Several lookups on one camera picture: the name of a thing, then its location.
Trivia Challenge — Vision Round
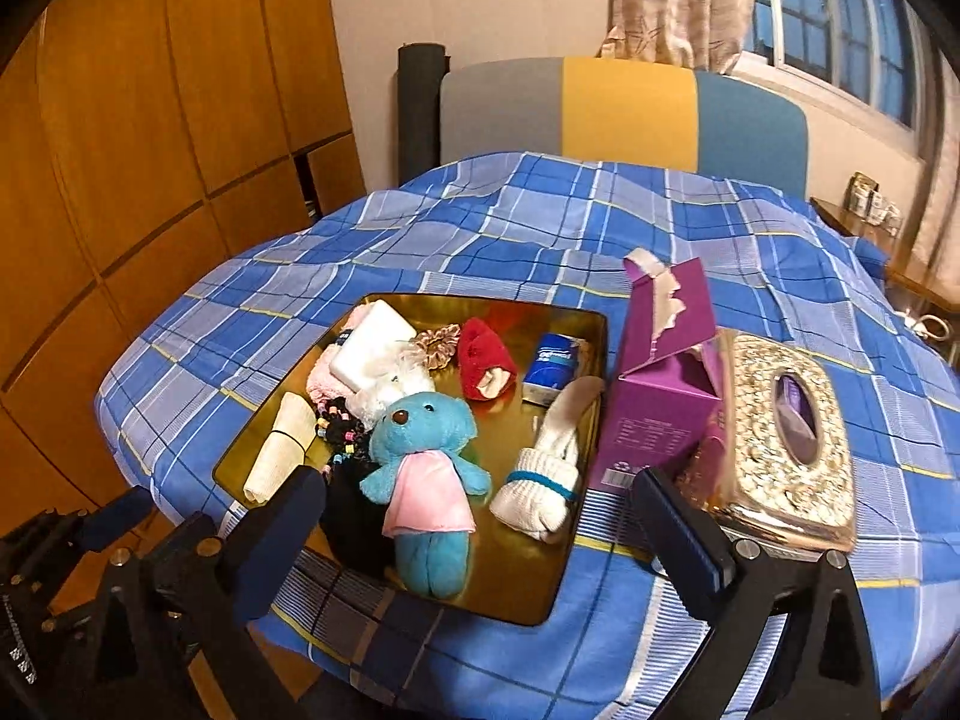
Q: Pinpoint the black hair wig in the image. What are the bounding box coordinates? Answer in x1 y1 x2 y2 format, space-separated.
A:
316 397 394 578

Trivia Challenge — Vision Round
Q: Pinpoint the beige cloth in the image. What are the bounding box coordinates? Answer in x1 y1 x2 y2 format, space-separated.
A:
242 392 316 505

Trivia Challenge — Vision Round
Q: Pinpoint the white sock blue stripe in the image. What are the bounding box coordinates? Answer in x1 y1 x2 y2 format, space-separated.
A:
490 376 605 543

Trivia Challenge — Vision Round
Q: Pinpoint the pink towel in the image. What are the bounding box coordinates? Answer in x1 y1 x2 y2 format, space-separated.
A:
306 304 371 410

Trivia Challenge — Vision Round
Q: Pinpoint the blue plush toy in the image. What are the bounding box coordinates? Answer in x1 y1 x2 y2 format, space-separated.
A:
359 392 491 598

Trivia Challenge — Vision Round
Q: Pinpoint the blue tissue pack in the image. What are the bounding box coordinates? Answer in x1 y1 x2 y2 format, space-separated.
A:
523 333 581 408

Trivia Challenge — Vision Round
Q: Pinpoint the pink satin scrunchie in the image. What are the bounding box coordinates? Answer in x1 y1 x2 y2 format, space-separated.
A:
413 323 460 371

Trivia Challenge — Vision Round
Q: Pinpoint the red sock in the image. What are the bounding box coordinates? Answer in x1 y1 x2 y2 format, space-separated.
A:
455 317 517 401

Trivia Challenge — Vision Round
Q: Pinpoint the white plastic-wrapped bundle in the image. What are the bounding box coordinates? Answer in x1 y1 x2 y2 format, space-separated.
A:
345 341 436 429

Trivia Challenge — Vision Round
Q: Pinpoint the ornate silver tissue box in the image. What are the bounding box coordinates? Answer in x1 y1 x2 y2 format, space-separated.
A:
675 328 856 557

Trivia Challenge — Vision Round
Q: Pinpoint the purple cardboard box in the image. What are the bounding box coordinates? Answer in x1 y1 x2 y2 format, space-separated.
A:
589 249 722 493

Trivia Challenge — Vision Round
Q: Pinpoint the golden tray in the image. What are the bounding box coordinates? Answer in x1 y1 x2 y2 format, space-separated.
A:
213 294 607 626

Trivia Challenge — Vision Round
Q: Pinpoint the blue plaid bed cover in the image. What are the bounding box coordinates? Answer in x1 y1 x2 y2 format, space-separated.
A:
94 153 958 718

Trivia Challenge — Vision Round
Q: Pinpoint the wooden desk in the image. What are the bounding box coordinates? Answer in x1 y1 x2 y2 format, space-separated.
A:
811 197 958 316

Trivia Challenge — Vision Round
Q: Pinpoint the wooden wardrobe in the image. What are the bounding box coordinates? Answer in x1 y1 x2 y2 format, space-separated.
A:
2 0 364 527

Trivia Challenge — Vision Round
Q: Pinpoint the colour-block headboard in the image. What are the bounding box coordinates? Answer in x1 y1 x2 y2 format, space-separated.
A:
439 57 809 200

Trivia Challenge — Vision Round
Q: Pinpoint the patterned curtain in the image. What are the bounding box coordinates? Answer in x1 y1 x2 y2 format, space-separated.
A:
599 0 755 75

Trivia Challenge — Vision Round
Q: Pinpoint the window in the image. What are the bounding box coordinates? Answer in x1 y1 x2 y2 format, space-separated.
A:
745 0 921 128

